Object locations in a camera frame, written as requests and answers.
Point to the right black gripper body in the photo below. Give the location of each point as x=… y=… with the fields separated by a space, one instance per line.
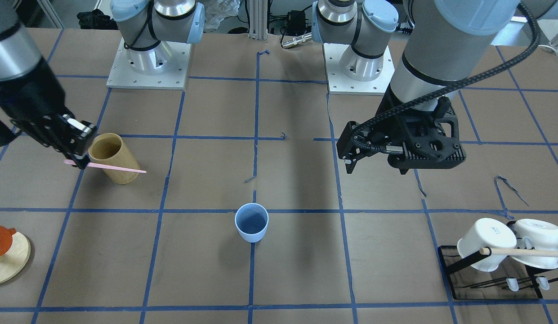
x=32 y=93

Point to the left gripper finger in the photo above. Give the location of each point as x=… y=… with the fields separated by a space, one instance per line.
x=352 y=147

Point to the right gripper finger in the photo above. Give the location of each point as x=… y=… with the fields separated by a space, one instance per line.
x=64 y=134

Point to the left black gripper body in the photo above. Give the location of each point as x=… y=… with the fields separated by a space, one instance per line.
x=392 y=119

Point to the light blue plastic cup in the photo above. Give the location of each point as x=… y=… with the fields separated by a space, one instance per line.
x=251 y=221

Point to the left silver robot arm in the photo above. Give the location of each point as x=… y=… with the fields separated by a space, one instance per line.
x=449 y=39

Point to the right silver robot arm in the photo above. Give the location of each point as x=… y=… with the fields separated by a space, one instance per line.
x=144 y=24

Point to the bamboo cylinder holder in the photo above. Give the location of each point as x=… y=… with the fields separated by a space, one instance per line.
x=110 y=149

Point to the white mug near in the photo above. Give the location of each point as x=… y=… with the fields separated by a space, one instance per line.
x=486 y=233

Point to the white mug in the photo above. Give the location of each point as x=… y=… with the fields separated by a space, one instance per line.
x=486 y=233
x=540 y=235

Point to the orange mug on stand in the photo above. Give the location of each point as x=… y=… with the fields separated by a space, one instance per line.
x=6 y=239

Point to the wooden mug tree stand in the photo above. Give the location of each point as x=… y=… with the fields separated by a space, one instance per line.
x=16 y=258

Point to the white mug far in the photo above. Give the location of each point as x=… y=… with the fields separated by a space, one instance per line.
x=540 y=235

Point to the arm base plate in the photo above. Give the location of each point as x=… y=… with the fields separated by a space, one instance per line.
x=162 y=68
x=348 y=73

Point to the wooden rack handle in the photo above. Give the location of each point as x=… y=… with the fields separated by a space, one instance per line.
x=488 y=251

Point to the black wire cup rack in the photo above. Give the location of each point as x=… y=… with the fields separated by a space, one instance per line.
x=478 y=277

